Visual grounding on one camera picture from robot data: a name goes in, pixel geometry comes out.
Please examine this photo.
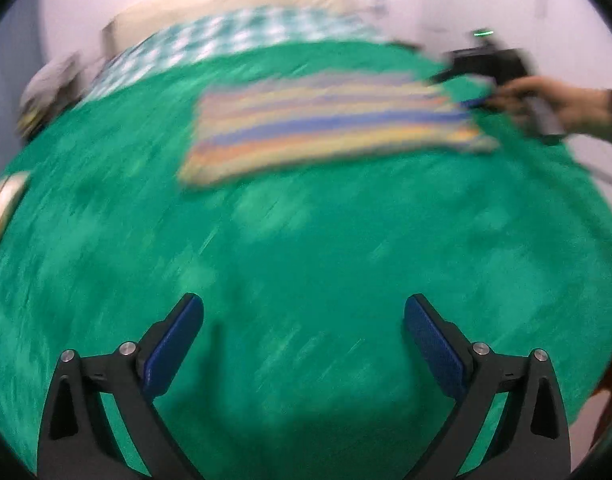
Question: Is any pile of clutter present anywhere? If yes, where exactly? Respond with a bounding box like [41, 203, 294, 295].
[18, 52, 86, 136]

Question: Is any green patterned blanket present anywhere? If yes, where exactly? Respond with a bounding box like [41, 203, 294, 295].
[0, 40, 612, 480]

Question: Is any beige patterned pillow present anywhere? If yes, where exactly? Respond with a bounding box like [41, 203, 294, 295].
[0, 171, 32, 261]

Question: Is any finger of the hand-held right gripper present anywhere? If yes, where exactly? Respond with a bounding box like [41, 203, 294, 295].
[458, 94, 498, 112]

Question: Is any green checked bed sheet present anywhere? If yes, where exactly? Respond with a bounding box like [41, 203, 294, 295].
[83, 6, 387, 103]

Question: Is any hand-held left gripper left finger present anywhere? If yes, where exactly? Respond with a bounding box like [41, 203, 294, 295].
[37, 292, 205, 480]

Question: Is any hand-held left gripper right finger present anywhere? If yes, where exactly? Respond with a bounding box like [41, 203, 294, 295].
[403, 294, 572, 480]

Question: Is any striped knitted sweater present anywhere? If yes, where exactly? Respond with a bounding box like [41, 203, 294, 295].
[178, 71, 502, 188]

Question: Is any cream pillow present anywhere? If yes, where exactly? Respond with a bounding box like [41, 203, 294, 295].
[103, 0, 357, 56]

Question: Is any person's right hand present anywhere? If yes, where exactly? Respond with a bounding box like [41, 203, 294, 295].
[495, 76, 612, 140]

